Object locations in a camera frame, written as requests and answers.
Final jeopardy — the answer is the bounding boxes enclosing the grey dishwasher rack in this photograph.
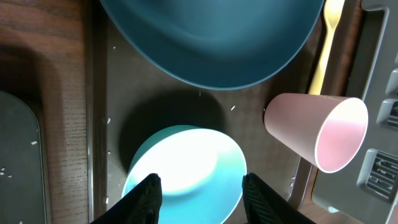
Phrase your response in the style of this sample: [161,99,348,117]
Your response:
[310,0,398,224]

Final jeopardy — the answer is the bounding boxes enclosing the pink plastic cup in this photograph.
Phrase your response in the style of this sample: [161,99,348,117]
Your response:
[264,93,369,174]

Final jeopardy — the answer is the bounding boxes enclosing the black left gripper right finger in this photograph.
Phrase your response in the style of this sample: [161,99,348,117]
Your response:
[242,173,315,224]

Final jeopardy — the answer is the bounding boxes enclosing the black rectangular tray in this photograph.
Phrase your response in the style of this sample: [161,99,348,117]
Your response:
[1,91,47,223]

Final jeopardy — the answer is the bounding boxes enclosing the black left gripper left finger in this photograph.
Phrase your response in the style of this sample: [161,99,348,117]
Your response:
[91,173,162,224]

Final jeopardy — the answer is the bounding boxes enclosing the dark blue plate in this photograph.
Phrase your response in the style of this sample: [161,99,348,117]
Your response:
[101,0,324,90]

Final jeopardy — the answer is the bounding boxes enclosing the light blue bowl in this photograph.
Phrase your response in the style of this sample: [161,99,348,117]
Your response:
[122,125,247,224]

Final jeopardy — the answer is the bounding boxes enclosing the yellow plastic spoon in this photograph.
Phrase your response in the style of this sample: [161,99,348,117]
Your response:
[308,0,345,95]

